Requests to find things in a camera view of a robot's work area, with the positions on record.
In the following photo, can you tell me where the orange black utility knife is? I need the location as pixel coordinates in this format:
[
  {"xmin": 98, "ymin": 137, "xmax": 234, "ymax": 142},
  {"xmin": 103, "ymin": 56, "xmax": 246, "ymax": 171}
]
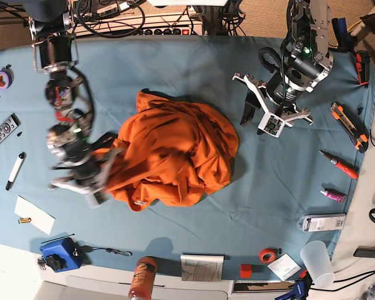
[{"xmin": 331, "ymin": 102, "xmax": 369, "ymax": 154}]

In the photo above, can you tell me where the red tape roll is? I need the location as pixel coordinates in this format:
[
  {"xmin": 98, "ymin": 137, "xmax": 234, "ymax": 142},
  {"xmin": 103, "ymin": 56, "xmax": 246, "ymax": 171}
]
[{"xmin": 259, "ymin": 248, "xmax": 279, "ymax": 264}]

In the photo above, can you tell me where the orange drink bottle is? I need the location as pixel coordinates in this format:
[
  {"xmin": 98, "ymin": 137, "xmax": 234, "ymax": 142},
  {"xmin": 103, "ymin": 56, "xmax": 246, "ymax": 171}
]
[{"xmin": 128, "ymin": 257, "xmax": 158, "ymax": 300}]

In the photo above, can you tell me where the translucent plastic cup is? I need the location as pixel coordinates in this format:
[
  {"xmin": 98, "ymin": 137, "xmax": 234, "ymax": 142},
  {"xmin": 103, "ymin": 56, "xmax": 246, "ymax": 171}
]
[{"xmin": 300, "ymin": 241, "xmax": 335, "ymax": 289}]

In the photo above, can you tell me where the grey patterned notebook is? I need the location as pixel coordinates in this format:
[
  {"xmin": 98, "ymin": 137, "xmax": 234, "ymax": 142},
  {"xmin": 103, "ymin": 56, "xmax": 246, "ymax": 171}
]
[{"xmin": 180, "ymin": 254, "xmax": 224, "ymax": 282}]

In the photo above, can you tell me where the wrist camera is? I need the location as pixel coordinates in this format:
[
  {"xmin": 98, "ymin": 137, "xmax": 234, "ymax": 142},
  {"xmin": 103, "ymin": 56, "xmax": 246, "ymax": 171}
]
[
  {"xmin": 86, "ymin": 191, "xmax": 108, "ymax": 209},
  {"xmin": 257, "ymin": 112, "xmax": 286, "ymax": 138}
]

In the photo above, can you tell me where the black cable tie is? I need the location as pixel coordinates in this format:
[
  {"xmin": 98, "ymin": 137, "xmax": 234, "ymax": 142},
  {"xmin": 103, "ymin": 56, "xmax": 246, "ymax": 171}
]
[{"xmin": 41, "ymin": 233, "xmax": 75, "ymax": 244}]

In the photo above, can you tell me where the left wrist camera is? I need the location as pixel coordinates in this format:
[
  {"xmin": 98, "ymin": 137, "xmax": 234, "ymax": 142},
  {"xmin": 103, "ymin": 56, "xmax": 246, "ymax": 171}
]
[{"xmin": 257, "ymin": 112, "xmax": 286, "ymax": 138}]

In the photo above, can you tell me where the grey remote control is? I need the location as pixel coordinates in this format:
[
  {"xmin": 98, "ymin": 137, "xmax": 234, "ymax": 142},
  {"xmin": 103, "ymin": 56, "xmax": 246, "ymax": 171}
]
[{"xmin": 0, "ymin": 113, "xmax": 21, "ymax": 144}]

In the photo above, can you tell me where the packaged item in blister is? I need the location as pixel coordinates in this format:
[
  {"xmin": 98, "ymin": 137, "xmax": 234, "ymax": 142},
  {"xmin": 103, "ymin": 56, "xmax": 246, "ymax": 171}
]
[{"xmin": 297, "ymin": 213, "xmax": 346, "ymax": 233}]

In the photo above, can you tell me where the white paper card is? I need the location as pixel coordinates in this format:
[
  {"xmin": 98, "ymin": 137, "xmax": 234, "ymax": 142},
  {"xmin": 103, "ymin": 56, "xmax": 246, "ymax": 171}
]
[{"xmin": 14, "ymin": 196, "xmax": 55, "ymax": 235}]

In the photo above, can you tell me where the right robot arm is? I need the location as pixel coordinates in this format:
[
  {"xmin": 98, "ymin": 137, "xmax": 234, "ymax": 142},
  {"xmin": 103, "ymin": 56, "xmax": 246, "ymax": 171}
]
[{"xmin": 21, "ymin": 1, "xmax": 121, "ymax": 207}]

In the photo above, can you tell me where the blue table cloth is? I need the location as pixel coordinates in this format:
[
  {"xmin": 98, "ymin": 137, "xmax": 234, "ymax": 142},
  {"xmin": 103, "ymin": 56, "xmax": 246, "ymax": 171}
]
[{"xmin": 0, "ymin": 36, "xmax": 375, "ymax": 279}]

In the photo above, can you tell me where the orange black clamp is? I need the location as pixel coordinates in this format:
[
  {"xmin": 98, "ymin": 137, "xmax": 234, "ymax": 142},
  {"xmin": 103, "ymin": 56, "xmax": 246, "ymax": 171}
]
[{"xmin": 356, "ymin": 50, "xmax": 370, "ymax": 86}]

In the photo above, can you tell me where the blue box with knob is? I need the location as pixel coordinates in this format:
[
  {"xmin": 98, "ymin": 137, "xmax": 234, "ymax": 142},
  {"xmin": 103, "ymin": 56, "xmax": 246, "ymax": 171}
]
[{"xmin": 39, "ymin": 237, "xmax": 83, "ymax": 273}]

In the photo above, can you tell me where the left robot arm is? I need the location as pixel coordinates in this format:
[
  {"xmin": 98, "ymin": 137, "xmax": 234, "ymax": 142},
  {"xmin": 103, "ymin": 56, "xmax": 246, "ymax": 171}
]
[{"xmin": 233, "ymin": 1, "xmax": 333, "ymax": 133}]

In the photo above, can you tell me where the blue clamp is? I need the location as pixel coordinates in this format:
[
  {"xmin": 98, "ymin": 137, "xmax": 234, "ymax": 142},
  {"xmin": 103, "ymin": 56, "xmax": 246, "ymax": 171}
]
[
  {"xmin": 332, "ymin": 17, "xmax": 349, "ymax": 52},
  {"xmin": 275, "ymin": 269, "xmax": 313, "ymax": 300}
]

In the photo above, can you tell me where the blue clamp top right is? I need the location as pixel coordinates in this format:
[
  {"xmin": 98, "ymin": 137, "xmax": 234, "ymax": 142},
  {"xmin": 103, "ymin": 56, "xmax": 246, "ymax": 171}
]
[{"xmin": 332, "ymin": 17, "xmax": 349, "ymax": 52}]

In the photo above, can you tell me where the small yellow battery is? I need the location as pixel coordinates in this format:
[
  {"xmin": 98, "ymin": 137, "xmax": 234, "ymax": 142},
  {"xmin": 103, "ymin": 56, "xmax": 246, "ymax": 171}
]
[{"xmin": 18, "ymin": 218, "xmax": 32, "ymax": 224}]

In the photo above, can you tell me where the blue clamp bottom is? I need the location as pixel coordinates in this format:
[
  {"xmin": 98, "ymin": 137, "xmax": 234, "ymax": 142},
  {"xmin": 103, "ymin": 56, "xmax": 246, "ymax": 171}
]
[{"xmin": 275, "ymin": 269, "xmax": 313, "ymax": 300}]

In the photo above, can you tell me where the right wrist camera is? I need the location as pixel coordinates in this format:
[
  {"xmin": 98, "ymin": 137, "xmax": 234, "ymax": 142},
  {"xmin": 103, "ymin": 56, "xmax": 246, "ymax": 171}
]
[{"xmin": 86, "ymin": 191, "xmax": 108, "ymax": 209}]

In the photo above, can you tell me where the red cube block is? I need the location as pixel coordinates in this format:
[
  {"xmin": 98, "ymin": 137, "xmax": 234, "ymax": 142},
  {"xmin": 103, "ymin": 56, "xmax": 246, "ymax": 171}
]
[{"xmin": 239, "ymin": 264, "xmax": 253, "ymax": 279}]

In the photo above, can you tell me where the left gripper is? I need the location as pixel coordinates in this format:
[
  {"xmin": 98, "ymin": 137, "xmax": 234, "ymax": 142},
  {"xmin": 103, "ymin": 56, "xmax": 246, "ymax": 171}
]
[{"xmin": 232, "ymin": 73, "xmax": 313, "ymax": 126}]

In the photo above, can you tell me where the white marker pen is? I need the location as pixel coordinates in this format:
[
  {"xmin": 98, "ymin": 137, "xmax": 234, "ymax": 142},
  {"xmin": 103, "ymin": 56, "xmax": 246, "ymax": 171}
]
[{"xmin": 6, "ymin": 152, "xmax": 26, "ymax": 191}]

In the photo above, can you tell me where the black adapter box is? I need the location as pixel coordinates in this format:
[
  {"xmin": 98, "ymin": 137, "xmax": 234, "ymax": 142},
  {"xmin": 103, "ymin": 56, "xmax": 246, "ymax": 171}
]
[{"xmin": 353, "ymin": 246, "xmax": 375, "ymax": 258}]

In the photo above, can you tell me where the red screwdriver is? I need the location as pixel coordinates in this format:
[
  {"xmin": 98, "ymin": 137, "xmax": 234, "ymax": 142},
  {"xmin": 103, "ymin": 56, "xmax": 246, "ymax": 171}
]
[{"xmin": 319, "ymin": 150, "xmax": 358, "ymax": 179}]

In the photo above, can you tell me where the purple glue tube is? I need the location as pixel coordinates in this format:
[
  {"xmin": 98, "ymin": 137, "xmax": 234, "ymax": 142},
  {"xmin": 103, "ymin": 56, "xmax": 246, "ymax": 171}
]
[{"xmin": 320, "ymin": 189, "xmax": 346, "ymax": 203}]

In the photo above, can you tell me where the purple tape roll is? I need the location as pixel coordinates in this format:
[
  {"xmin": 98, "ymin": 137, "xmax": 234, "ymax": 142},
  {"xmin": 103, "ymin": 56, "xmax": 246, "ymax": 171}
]
[{"xmin": 0, "ymin": 64, "xmax": 14, "ymax": 91}]

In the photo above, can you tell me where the orange t-shirt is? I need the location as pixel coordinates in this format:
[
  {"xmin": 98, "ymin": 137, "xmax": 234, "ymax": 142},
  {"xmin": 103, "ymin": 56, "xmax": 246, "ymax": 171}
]
[{"xmin": 94, "ymin": 90, "xmax": 239, "ymax": 212}]

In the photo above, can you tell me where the white square card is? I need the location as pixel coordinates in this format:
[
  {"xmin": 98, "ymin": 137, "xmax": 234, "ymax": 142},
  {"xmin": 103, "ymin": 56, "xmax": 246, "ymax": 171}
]
[{"xmin": 267, "ymin": 254, "xmax": 301, "ymax": 281}]

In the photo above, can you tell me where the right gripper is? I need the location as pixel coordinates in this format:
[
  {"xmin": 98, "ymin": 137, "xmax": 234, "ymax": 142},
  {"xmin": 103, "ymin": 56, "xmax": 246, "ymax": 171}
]
[{"xmin": 48, "ymin": 137, "xmax": 125, "ymax": 198}]

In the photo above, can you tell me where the black lanyard with carabiner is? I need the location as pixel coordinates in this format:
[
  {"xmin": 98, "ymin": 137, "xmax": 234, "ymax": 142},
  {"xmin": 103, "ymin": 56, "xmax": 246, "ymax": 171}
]
[{"xmin": 79, "ymin": 245, "xmax": 133, "ymax": 258}]

